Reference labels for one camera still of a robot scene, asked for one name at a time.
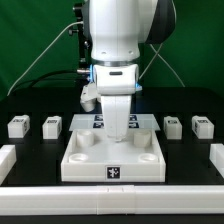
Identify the white obstacle wall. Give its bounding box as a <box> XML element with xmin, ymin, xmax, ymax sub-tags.
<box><xmin>0</xmin><ymin>145</ymin><xmax>17</xmax><ymax>185</ymax></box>
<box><xmin>209</xmin><ymin>144</ymin><xmax>224</xmax><ymax>178</ymax></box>
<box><xmin>0</xmin><ymin>185</ymin><xmax>224</xmax><ymax>216</ymax></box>

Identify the white obstacle left wall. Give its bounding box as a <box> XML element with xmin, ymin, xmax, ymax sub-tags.
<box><xmin>0</xmin><ymin>145</ymin><xmax>17</xmax><ymax>185</ymax></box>

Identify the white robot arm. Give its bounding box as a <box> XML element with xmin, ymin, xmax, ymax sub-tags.
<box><xmin>83</xmin><ymin>0</ymin><xmax>176</xmax><ymax>141</ymax></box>

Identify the white cable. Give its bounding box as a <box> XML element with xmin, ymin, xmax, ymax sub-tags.
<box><xmin>7</xmin><ymin>20</ymin><xmax>85</xmax><ymax>96</ymax></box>

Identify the white obstacle front wall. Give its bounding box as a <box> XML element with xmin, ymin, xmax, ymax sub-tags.
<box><xmin>0</xmin><ymin>185</ymin><xmax>224</xmax><ymax>216</ymax></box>

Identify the white obstacle right wall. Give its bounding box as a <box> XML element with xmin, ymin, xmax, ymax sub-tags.
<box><xmin>209</xmin><ymin>144</ymin><xmax>224</xmax><ymax>178</ymax></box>

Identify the white square tabletop part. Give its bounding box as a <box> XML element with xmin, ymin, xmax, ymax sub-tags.
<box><xmin>61</xmin><ymin>129</ymin><xmax>166</xmax><ymax>182</ymax></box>

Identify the white marker base plate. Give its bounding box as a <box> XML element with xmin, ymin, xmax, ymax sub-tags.
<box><xmin>69</xmin><ymin>114</ymin><xmax>160</xmax><ymax>131</ymax></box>

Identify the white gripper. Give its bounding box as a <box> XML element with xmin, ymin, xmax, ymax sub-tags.
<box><xmin>101</xmin><ymin>95</ymin><xmax>132</xmax><ymax>139</ymax></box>

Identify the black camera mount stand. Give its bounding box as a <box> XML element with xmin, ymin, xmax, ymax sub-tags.
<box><xmin>68</xmin><ymin>2</ymin><xmax>91</xmax><ymax>69</ymax></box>

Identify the black cable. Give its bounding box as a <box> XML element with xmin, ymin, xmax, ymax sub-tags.
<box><xmin>19</xmin><ymin>69</ymin><xmax>91</xmax><ymax>90</ymax></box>

